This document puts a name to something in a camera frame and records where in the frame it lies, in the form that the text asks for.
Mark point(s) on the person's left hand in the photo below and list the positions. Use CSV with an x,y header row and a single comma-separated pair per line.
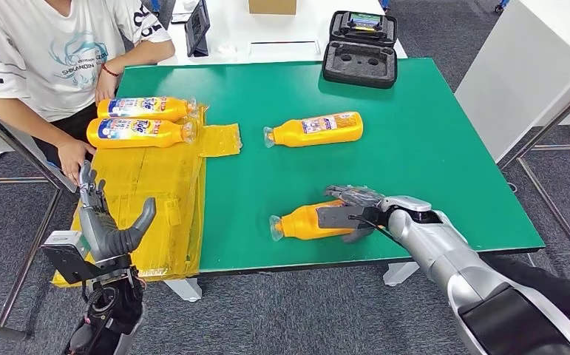
x,y
106,86

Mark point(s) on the person's right hand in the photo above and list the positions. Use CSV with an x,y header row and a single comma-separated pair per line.
x,y
74,157

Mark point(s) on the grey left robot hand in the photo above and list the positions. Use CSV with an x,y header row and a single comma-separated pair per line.
x,y
103,235

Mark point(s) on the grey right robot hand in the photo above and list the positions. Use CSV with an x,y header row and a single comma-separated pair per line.
x,y
358,195

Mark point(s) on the orange detergent bottle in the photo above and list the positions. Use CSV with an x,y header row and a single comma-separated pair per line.
x,y
137,133
314,131
142,109
299,223

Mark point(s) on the smartphone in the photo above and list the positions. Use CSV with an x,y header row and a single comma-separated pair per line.
x,y
181,17

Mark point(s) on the person's right forearm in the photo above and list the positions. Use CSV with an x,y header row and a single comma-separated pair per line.
x,y
20,120

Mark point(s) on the grey board panel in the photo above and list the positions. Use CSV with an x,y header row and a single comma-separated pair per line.
x,y
35,157

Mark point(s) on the person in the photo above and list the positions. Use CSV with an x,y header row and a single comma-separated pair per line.
x,y
44,54
559,289

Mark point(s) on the yellow taped cardboard mat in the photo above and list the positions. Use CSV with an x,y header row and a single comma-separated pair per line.
x,y
167,206

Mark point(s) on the white table foot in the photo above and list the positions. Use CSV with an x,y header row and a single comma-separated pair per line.
x,y
397,274
184,291

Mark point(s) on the black tablet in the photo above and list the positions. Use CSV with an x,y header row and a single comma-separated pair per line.
x,y
197,27

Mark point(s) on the crumpled white tissue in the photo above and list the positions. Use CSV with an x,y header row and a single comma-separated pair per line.
x,y
227,48

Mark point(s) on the black foam-lined case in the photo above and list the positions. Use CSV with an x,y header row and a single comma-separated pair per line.
x,y
359,66

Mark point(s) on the black handheld controller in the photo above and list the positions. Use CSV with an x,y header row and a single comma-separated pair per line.
x,y
363,25

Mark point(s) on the white table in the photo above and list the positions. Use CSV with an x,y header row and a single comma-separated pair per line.
x,y
275,29

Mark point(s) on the brown cardboard box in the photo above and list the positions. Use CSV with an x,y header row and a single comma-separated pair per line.
x,y
272,6

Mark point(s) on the white partition panel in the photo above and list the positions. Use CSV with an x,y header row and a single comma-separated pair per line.
x,y
515,73

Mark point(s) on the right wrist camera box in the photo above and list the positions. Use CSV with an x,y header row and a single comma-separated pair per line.
x,y
338,218

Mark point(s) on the steel tube frame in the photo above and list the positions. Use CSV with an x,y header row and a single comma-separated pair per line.
x,y
30,255
549,125

